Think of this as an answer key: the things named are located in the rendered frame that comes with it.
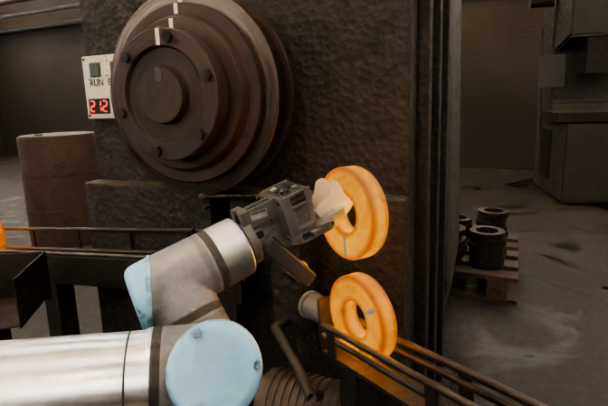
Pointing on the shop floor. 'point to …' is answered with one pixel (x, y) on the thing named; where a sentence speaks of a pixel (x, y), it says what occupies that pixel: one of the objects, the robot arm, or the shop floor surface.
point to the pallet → (487, 255)
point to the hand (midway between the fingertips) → (349, 201)
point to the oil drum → (58, 184)
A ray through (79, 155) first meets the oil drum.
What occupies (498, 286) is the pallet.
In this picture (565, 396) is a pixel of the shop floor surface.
